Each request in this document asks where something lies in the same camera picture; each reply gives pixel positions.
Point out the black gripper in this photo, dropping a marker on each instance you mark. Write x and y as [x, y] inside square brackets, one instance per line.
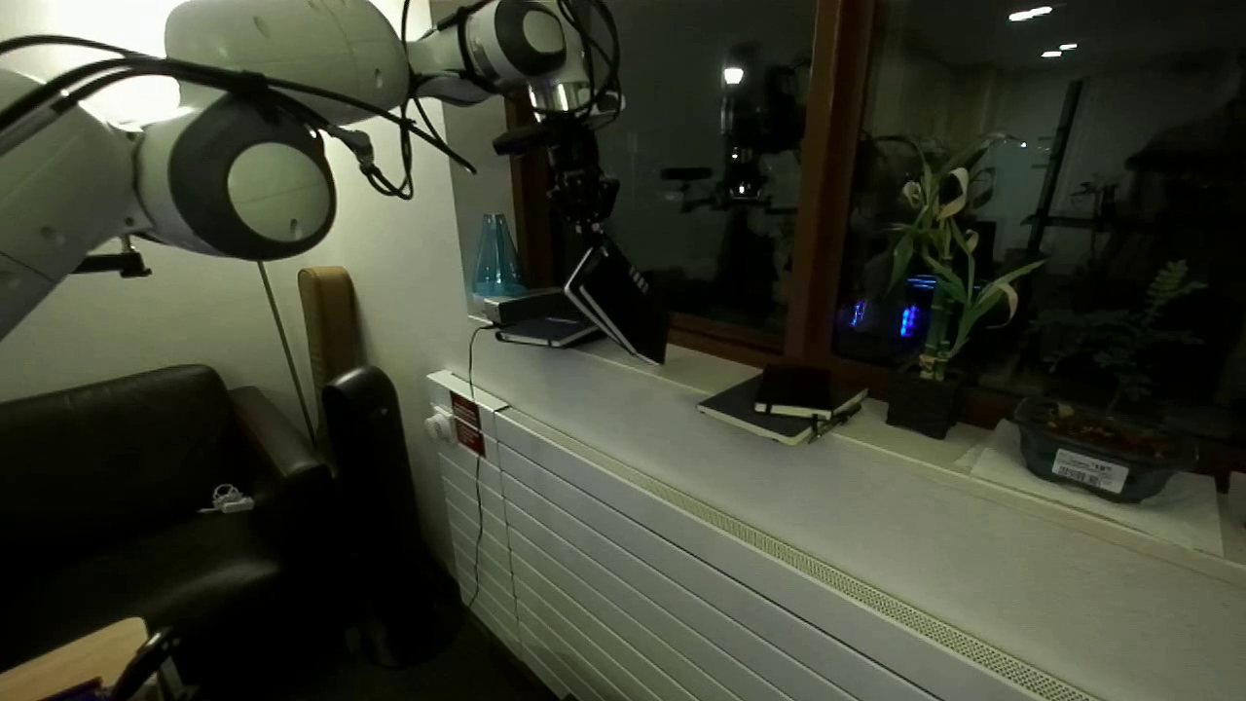
[565, 171]

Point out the thin black book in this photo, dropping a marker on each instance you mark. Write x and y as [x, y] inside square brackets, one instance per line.
[626, 306]

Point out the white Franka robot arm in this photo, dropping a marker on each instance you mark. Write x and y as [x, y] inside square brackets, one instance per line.
[237, 181]

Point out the black book with cover print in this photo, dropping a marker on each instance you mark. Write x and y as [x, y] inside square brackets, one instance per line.
[552, 321]

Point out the red warning label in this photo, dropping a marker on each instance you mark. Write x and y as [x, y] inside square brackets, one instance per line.
[470, 421]

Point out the stack of black books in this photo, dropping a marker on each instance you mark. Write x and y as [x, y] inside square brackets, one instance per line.
[782, 405]

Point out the wooden chair back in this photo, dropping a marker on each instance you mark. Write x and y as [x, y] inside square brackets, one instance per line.
[332, 325]

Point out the white slatted radiator cover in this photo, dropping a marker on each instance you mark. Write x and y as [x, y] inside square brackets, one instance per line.
[626, 572]

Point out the thin floor lamp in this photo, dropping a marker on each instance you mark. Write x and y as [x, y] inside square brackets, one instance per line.
[287, 354]

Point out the potted bamboo plant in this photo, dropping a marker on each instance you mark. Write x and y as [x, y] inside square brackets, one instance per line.
[955, 286]

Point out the small white object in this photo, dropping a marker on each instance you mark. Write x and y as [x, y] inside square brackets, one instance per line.
[228, 499]

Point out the black leather armchair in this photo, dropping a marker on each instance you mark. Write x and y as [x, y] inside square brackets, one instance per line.
[142, 518]

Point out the bonsai plant in labelled pot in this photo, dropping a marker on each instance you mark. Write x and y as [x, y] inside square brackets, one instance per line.
[1104, 404]

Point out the rectangular planter pot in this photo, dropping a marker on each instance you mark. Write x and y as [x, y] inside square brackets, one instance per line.
[1171, 511]

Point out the light wooden table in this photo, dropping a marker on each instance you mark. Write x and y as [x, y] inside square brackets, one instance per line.
[65, 665]

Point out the brown wooden window post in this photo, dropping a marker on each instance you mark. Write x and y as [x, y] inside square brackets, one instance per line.
[833, 181]

